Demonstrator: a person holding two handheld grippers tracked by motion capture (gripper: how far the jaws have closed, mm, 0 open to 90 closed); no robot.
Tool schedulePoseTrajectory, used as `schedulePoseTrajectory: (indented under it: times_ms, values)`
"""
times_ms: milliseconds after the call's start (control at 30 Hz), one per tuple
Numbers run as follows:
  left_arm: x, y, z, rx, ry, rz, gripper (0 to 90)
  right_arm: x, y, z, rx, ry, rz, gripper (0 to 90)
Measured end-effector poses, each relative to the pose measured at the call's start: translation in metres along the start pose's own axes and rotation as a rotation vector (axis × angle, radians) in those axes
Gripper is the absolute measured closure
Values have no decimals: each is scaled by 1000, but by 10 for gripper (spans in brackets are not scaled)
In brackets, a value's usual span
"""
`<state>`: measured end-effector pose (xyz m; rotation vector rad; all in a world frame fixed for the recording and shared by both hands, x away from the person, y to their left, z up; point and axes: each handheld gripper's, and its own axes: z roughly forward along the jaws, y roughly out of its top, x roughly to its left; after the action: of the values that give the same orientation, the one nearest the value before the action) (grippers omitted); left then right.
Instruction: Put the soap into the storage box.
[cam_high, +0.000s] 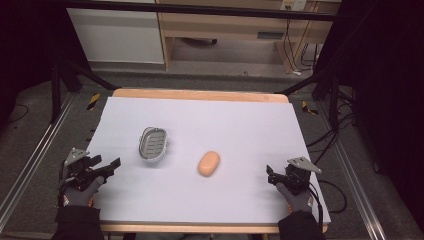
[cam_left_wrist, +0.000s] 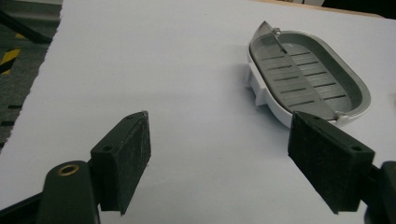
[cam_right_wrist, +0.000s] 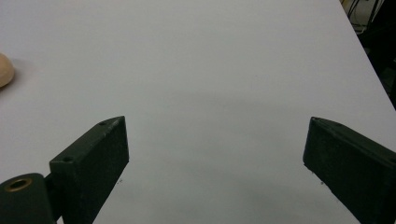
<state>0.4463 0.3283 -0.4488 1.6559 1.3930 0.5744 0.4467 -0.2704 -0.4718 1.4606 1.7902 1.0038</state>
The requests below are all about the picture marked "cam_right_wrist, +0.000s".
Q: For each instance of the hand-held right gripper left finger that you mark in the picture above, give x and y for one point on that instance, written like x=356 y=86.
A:
x=90 y=168

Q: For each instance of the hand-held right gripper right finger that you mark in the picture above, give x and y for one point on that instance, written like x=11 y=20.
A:
x=351 y=165

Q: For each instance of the beige round object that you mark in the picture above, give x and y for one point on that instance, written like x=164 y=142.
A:
x=5 y=72

